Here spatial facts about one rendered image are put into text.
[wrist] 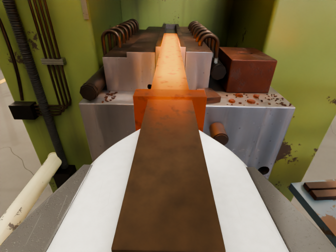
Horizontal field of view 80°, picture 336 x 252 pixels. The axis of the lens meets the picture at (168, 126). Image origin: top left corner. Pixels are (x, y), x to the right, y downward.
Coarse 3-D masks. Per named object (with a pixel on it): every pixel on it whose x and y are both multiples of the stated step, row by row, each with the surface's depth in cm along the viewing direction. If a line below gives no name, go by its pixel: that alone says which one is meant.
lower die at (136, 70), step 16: (144, 32) 58; (160, 32) 51; (112, 48) 43; (128, 48) 43; (144, 48) 39; (192, 48) 38; (208, 48) 39; (112, 64) 37; (128, 64) 37; (144, 64) 37; (192, 64) 37; (208, 64) 37; (112, 80) 39; (128, 80) 39; (144, 80) 39; (192, 80) 39; (208, 80) 39
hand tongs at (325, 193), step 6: (306, 186) 46; (312, 186) 45; (318, 186) 45; (324, 186) 45; (330, 186) 45; (312, 192) 44; (318, 192) 44; (324, 192) 44; (330, 192) 44; (318, 198) 43; (324, 198) 43; (330, 198) 44
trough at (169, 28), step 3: (168, 24) 70; (171, 24) 70; (174, 24) 70; (165, 27) 66; (168, 27) 70; (171, 27) 70; (174, 27) 70; (165, 30) 63; (168, 30) 66; (171, 30) 66; (174, 30) 66; (177, 36) 48
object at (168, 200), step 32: (160, 64) 21; (160, 96) 12; (192, 96) 12; (160, 128) 10; (192, 128) 10; (160, 160) 8; (192, 160) 8; (128, 192) 6; (160, 192) 6; (192, 192) 6; (128, 224) 5; (160, 224) 5; (192, 224) 5
